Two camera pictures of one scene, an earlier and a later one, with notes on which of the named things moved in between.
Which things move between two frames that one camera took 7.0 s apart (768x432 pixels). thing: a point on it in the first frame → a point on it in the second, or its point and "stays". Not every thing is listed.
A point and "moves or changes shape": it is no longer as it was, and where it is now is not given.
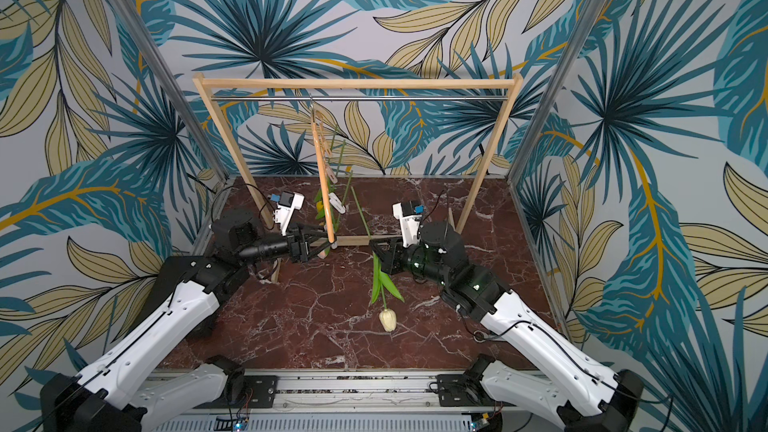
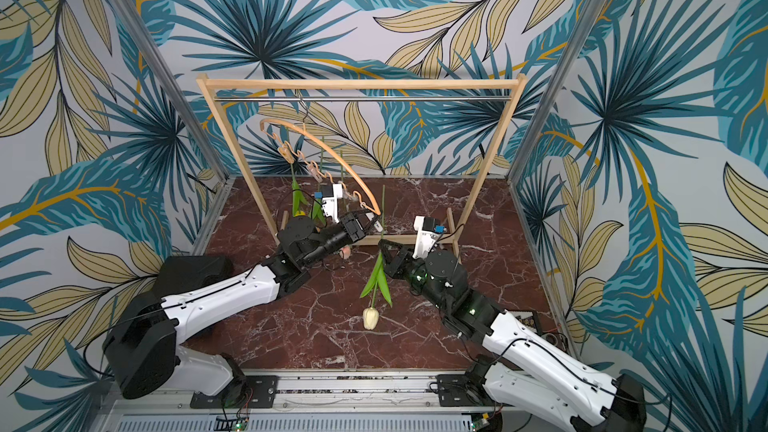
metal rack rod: (360, 98) stays
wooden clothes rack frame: (208, 81) stays
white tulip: (387, 319) moves or changes shape
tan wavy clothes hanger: (322, 154) moves or changes shape
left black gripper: (302, 252) → (354, 226)
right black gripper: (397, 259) stays
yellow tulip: (319, 205) → (297, 198)
